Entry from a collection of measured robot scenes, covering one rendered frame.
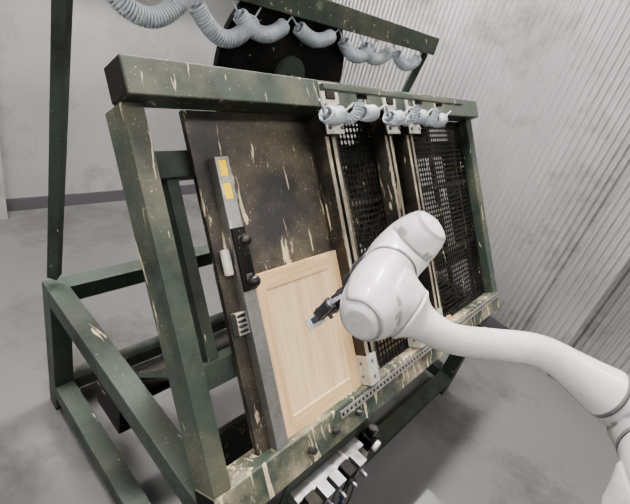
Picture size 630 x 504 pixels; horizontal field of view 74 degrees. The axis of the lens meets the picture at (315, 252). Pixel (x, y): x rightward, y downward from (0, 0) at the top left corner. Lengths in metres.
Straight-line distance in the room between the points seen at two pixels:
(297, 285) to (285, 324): 0.15
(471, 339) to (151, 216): 0.83
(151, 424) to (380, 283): 1.16
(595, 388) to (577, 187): 3.10
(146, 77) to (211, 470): 1.06
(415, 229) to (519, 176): 3.31
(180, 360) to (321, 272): 0.64
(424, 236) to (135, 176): 0.76
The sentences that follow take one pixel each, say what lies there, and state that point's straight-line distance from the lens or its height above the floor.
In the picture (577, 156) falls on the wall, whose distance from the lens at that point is 3.95.
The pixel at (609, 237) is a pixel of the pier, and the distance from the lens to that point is 3.81.
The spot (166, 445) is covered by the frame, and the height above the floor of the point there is 0.79.
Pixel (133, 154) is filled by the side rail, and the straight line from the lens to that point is 1.20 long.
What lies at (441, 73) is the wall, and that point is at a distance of 4.43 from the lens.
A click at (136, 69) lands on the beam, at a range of 1.22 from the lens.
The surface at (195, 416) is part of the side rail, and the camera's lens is 1.27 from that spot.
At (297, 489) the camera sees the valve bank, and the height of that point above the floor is 0.74.
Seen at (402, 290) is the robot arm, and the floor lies 1.78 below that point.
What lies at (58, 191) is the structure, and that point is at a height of 1.31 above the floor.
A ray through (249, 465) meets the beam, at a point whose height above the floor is 0.89.
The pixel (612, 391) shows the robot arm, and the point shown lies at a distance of 0.96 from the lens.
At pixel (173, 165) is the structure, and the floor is 1.64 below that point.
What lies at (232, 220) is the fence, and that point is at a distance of 1.32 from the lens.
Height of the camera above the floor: 2.11
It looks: 28 degrees down
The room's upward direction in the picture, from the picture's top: 16 degrees clockwise
